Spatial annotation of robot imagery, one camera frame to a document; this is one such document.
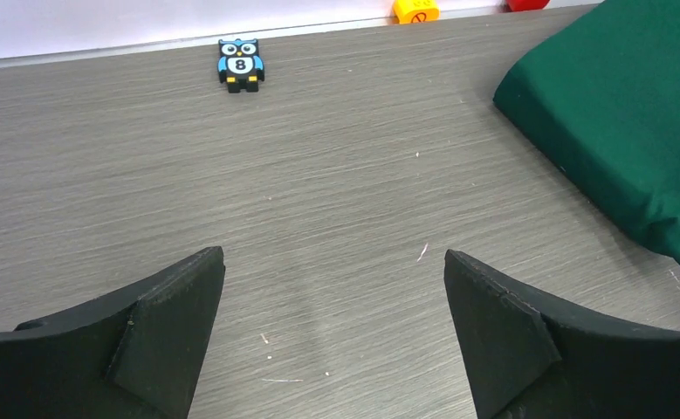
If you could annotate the yellow toy block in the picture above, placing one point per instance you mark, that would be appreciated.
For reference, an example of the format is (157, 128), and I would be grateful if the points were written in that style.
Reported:
(415, 11)

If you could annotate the green surgical drape cloth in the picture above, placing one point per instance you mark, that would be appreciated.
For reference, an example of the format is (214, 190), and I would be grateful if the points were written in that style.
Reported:
(601, 100)

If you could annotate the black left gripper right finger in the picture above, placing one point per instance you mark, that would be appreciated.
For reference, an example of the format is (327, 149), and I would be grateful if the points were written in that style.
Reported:
(531, 354)

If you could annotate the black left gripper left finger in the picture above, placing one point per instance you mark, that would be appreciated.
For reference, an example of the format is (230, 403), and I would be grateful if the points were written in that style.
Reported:
(136, 352)

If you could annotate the red toy block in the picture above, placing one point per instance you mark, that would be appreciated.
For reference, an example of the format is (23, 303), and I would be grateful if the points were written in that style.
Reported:
(526, 5)

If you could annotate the blue owl toy block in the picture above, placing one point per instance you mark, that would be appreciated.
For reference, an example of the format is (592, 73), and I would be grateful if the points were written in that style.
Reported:
(240, 66)

